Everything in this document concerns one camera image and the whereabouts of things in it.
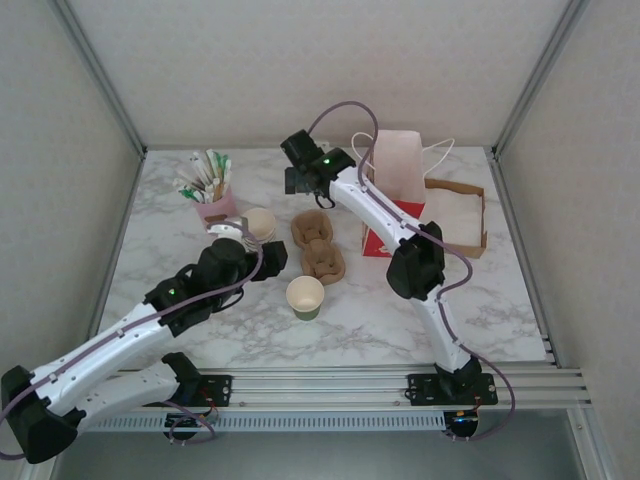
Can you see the aluminium frame post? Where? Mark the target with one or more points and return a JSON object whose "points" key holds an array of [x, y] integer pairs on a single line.
{"points": [[539, 75], [102, 75]]}

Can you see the aluminium back rail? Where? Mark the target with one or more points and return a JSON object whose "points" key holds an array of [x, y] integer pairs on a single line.
{"points": [[165, 147]]}

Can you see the stack of black paper cups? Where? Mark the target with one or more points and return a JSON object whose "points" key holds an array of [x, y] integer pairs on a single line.
{"points": [[260, 222]]}

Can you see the green paper cup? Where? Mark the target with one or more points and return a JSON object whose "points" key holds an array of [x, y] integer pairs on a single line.
{"points": [[305, 300]]}

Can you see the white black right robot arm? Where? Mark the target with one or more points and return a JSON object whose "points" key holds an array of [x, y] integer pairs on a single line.
{"points": [[380, 215]]}

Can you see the wooden stirrer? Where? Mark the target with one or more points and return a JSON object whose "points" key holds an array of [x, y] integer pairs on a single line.
{"points": [[217, 190]]}

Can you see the brown pulp cup carrier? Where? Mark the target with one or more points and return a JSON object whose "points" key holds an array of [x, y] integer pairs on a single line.
{"points": [[320, 250]]}

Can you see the aluminium front rail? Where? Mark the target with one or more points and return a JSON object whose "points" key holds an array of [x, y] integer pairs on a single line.
{"points": [[320, 387]]}

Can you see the black controller board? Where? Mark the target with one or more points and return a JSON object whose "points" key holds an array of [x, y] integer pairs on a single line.
{"points": [[182, 434], [465, 427]]}

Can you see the red pink paper bag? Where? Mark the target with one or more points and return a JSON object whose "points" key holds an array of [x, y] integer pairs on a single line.
{"points": [[400, 160]]}

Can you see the pink stirrer holder cup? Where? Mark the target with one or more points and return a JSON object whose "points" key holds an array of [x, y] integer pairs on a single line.
{"points": [[222, 207]]}

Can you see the brown cardboard tray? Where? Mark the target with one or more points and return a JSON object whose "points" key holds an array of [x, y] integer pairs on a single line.
{"points": [[467, 251]]}

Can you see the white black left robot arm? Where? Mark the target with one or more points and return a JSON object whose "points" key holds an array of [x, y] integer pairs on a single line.
{"points": [[100, 365]]}

